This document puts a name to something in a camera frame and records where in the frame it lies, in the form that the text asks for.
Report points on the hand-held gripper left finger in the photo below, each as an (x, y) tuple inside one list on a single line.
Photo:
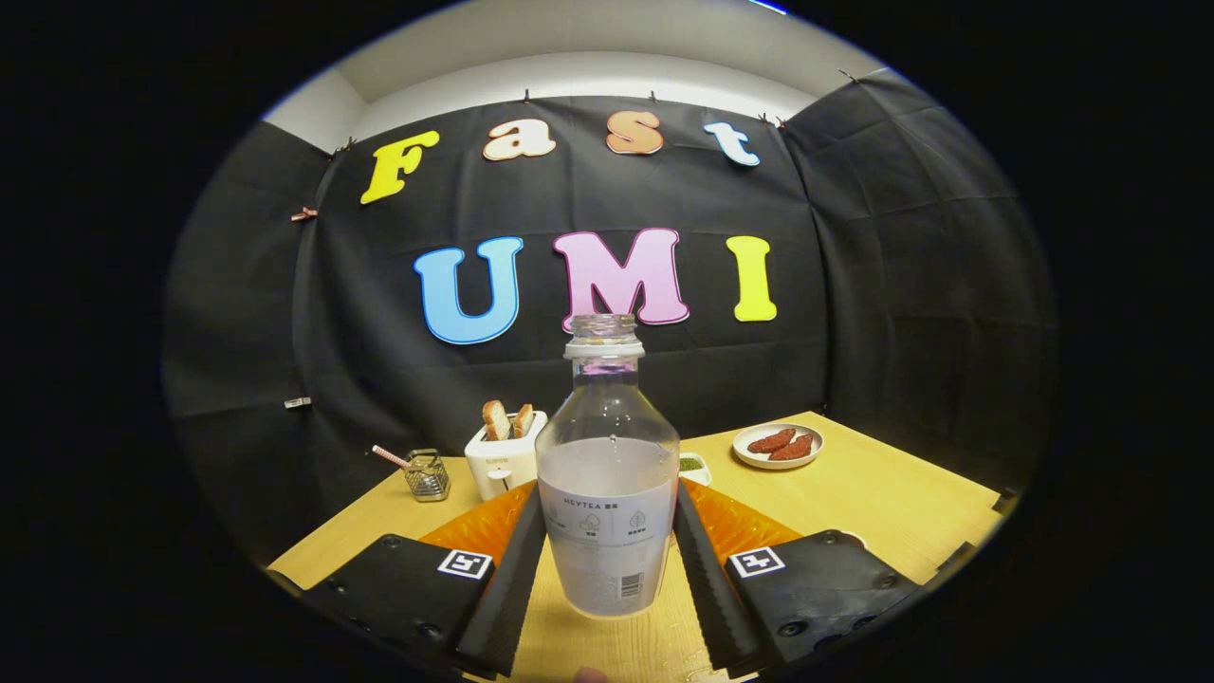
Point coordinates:
[(507, 607)]

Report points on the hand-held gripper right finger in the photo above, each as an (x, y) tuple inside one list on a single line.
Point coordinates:
[(707, 598)]

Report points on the clear juice bottle white label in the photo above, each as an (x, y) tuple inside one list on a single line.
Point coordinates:
[(607, 531)]

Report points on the small white square dish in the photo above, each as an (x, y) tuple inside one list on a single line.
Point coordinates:
[(695, 467)]

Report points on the white toaster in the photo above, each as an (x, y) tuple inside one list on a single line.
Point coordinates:
[(493, 470)]

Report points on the round white plate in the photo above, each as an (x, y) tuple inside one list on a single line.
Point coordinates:
[(749, 458)]

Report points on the red sausage piece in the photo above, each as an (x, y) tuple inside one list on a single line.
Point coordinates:
[(797, 449), (771, 440)]

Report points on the wooden table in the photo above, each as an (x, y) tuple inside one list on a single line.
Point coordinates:
[(854, 493)]

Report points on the toast slice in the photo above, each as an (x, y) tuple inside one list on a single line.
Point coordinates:
[(523, 420), (496, 420)]

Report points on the black backdrop cloth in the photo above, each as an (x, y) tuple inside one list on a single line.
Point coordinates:
[(588, 190)]

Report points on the orange cloth clip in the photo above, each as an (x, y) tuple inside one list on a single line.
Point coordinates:
[(303, 214)]

